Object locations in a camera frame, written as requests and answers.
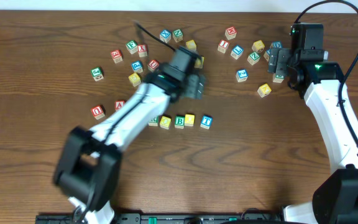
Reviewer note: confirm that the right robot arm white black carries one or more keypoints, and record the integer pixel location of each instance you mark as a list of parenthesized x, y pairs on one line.
[(318, 83)]

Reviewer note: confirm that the yellow block left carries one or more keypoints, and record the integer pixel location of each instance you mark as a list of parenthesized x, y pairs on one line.
[(135, 79)]

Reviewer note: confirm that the red u block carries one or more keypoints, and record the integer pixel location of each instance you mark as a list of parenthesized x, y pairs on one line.
[(153, 65), (98, 112)]

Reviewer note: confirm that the blue 5 block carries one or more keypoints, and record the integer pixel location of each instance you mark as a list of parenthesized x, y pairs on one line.
[(267, 55)]

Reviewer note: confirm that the yellow S block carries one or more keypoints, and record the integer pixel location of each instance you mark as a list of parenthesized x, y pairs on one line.
[(199, 63)]

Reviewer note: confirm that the blue D block upper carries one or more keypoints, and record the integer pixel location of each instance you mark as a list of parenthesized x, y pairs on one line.
[(276, 44)]

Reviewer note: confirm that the green R block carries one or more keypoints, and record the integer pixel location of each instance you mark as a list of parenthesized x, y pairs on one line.
[(153, 122)]

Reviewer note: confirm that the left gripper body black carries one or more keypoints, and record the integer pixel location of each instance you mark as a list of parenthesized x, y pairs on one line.
[(194, 86)]

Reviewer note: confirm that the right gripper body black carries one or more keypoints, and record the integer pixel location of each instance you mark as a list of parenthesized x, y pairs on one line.
[(279, 62)]

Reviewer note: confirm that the red I block right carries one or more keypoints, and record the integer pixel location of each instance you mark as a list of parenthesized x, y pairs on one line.
[(223, 46)]

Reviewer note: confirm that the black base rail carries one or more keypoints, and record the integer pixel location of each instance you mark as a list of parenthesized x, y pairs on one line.
[(137, 218)]

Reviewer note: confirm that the green F block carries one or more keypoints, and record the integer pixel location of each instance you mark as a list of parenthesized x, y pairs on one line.
[(132, 46)]

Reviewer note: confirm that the green J block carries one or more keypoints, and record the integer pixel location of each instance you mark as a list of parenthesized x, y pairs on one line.
[(97, 74)]

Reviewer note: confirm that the red H block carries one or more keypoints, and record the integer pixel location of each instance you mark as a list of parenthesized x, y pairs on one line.
[(230, 33)]

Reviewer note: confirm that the blue P block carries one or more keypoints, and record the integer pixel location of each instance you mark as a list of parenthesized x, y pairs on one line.
[(137, 66)]

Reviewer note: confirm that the yellow C block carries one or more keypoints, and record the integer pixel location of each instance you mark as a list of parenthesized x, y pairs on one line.
[(191, 45)]

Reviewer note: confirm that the yellow K block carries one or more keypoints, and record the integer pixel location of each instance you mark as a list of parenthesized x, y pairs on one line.
[(264, 90)]

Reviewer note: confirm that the blue X block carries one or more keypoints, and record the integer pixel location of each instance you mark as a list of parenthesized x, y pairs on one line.
[(165, 36)]

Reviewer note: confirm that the blue L block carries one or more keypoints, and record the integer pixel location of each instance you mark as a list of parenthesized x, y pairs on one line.
[(237, 51)]

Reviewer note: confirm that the green Z block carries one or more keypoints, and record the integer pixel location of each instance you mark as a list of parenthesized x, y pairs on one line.
[(253, 58)]

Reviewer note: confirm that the red A block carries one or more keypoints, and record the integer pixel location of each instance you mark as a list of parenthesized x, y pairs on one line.
[(119, 104)]

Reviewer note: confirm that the green B block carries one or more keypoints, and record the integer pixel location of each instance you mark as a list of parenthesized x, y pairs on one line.
[(179, 122)]

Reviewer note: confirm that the blue T block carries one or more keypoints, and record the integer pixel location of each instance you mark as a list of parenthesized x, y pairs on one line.
[(206, 122)]

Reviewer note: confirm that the red Y block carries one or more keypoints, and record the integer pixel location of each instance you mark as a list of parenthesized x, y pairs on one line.
[(142, 50)]

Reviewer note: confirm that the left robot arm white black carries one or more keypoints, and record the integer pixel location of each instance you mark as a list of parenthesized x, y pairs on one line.
[(88, 168)]

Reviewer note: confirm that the blue 2 block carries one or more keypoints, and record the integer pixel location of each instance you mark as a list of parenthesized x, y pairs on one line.
[(242, 75)]

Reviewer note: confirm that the yellow block top right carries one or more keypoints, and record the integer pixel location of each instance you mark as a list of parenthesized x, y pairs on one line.
[(258, 46)]

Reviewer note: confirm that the green N block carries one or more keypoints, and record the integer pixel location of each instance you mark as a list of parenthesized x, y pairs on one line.
[(177, 35)]

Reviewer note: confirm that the yellow O block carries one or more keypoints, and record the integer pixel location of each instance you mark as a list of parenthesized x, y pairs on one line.
[(165, 122), (189, 120)]

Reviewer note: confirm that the red E block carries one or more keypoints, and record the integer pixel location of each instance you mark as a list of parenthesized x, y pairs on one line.
[(116, 56)]

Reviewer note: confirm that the green L block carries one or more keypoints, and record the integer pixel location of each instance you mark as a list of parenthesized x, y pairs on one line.
[(278, 78)]

